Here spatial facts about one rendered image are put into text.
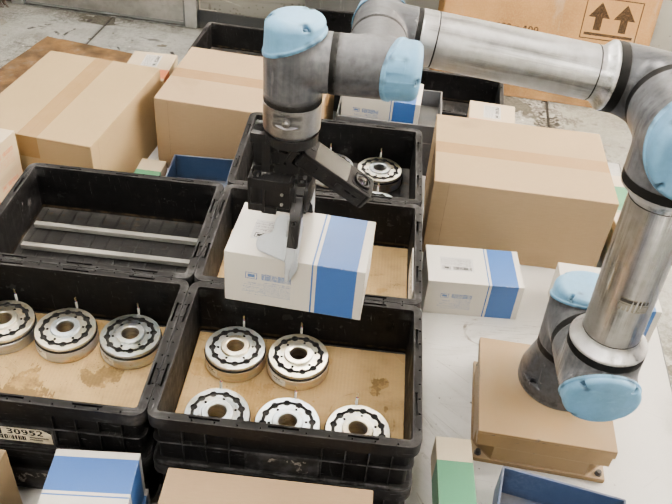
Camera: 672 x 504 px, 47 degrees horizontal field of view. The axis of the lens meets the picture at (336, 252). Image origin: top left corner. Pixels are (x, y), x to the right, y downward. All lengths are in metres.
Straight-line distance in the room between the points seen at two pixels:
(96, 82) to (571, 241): 1.20
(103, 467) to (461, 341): 0.78
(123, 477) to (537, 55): 0.80
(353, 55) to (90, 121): 1.04
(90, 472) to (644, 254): 0.81
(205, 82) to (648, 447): 1.31
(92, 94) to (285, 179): 1.03
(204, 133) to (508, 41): 1.06
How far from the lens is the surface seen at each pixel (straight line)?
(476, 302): 1.67
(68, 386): 1.36
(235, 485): 1.18
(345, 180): 1.04
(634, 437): 1.58
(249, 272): 1.11
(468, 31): 1.07
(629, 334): 1.19
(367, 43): 0.95
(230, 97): 1.97
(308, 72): 0.95
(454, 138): 1.88
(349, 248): 1.11
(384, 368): 1.37
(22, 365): 1.41
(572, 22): 4.13
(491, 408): 1.42
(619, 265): 1.13
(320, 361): 1.33
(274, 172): 1.05
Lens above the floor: 1.84
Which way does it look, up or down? 39 degrees down
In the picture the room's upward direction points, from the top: 5 degrees clockwise
